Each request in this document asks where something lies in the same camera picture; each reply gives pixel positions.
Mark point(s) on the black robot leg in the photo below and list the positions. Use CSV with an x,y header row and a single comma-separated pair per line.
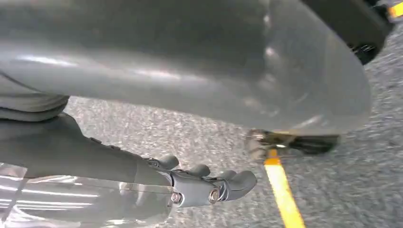
x,y
352,22

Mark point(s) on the yellow floor tape strip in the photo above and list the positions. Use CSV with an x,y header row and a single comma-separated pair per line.
x,y
396,9
283,192

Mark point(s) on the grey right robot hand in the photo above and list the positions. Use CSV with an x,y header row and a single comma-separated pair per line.
x,y
189,63

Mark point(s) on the ribbed grey right arm sleeve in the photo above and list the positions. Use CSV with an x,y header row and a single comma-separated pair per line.
x,y
25,104

